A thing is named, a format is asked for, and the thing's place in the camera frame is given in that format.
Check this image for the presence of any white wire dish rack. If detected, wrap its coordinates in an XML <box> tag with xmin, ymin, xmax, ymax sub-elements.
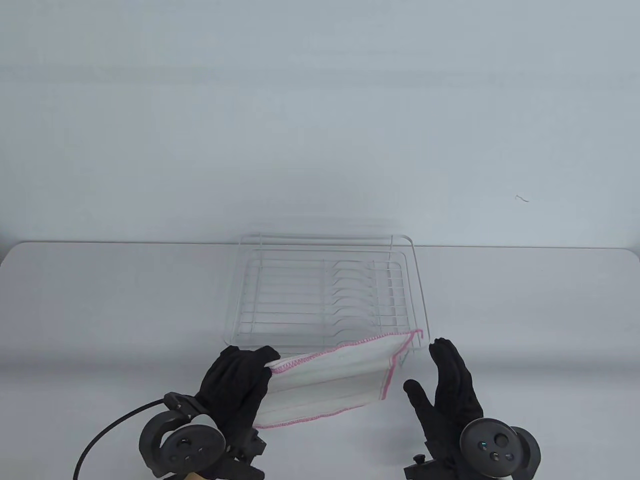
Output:
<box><xmin>231</xmin><ymin>233</ymin><xmax>430</xmax><ymax>362</ymax></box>

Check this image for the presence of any person's right hand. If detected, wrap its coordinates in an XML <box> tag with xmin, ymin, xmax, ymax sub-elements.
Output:
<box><xmin>403</xmin><ymin>338</ymin><xmax>485</xmax><ymax>467</ymax></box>

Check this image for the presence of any black right ring controller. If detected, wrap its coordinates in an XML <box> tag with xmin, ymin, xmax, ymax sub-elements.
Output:
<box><xmin>459</xmin><ymin>418</ymin><xmax>542</xmax><ymax>480</ymax></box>

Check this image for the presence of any white pink-edged dish cloth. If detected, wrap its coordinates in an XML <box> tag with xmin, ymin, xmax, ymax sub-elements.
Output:
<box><xmin>251</xmin><ymin>328</ymin><xmax>426</xmax><ymax>431</ymax></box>

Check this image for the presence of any black cable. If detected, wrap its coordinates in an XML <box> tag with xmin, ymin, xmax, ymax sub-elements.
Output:
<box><xmin>73</xmin><ymin>399</ymin><xmax>168</xmax><ymax>480</ymax></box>

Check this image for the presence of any person's left hand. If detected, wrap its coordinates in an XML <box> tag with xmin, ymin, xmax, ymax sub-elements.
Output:
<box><xmin>195</xmin><ymin>345</ymin><xmax>282</xmax><ymax>447</ymax></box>

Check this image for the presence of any black left ring controller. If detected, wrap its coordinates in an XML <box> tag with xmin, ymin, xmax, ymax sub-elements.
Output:
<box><xmin>139</xmin><ymin>411</ymin><xmax>227</xmax><ymax>479</ymax></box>

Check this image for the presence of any black ring controller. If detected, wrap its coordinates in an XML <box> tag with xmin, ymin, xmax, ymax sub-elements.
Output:
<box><xmin>139</xmin><ymin>411</ymin><xmax>227</xmax><ymax>479</ymax></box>
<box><xmin>459</xmin><ymin>418</ymin><xmax>542</xmax><ymax>480</ymax></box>

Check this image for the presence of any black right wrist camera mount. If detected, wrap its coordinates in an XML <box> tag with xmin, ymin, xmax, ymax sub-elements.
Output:
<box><xmin>403</xmin><ymin>452</ymin><xmax>462</xmax><ymax>480</ymax></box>

